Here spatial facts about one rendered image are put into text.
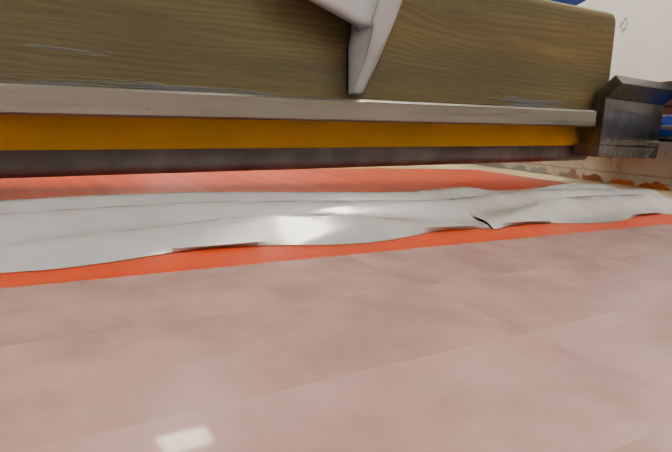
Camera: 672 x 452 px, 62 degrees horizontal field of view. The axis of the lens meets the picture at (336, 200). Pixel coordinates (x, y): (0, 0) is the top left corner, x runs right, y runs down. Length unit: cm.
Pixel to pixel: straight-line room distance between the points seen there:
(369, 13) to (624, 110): 22
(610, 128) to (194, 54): 28
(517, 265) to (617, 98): 27
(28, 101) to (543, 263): 17
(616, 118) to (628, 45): 213
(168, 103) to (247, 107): 3
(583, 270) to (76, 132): 19
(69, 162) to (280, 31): 10
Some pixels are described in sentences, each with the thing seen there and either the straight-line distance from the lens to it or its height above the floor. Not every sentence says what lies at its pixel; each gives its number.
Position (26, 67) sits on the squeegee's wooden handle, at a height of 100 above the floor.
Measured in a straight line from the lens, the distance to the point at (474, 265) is 16.
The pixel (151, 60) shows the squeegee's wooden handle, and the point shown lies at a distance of 24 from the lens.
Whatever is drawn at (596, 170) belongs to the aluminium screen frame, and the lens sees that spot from 49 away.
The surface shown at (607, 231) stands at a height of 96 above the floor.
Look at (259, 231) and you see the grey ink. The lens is 16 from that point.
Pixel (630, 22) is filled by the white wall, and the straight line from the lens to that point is 256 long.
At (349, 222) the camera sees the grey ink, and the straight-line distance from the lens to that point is 18.
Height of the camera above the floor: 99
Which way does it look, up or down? 8 degrees down
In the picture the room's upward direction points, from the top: 4 degrees clockwise
